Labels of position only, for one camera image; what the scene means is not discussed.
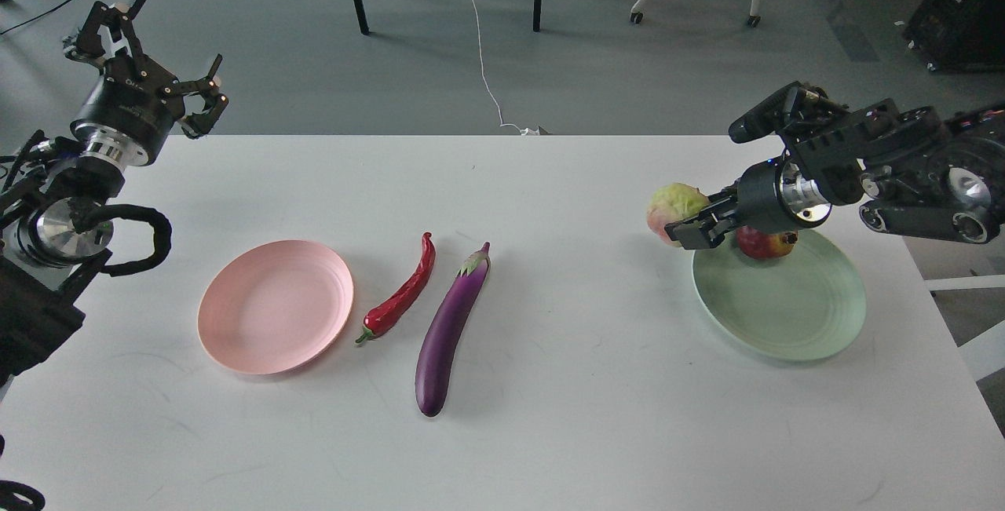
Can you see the red pomegranate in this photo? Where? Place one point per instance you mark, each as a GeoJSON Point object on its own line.
{"type": "Point", "coordinates": [765, 246]}

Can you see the purple eggplant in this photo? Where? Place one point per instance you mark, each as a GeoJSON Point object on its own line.
{"type": "Point", "coordinates": [437, 353]}

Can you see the black equipment cabinet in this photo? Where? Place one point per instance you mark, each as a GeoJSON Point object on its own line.
{"type": "Point", "coordinates": [958, 35]}

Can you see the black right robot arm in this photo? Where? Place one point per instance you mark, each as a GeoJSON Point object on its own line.
{"type": "Point", "coordinates": [909, 173]}

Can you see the green pink custard apple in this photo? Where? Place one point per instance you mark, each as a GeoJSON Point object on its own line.
{"type": "Point", "coordinates": [671, 204]}

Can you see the green plate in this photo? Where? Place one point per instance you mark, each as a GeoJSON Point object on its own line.
{"type": "Point", "coordinates": [803, 307]}

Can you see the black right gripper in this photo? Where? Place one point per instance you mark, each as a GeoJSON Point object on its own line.
{"type": "Point", "coordinates": [772, 197]}

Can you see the pink plate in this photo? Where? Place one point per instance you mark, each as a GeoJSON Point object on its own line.
{"type": "Point", "coordinates": [276, 307]}

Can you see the red chili pepper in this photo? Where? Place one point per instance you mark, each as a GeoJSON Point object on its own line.
{"type": "Point", "coordinates": [384, 317]}

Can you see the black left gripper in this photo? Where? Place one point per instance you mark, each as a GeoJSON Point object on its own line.
{"type": "Point", "coordinates": [131, 110]}

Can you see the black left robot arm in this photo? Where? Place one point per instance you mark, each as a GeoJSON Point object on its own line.
{"type": "Point", "coordinates": [60, 225]}

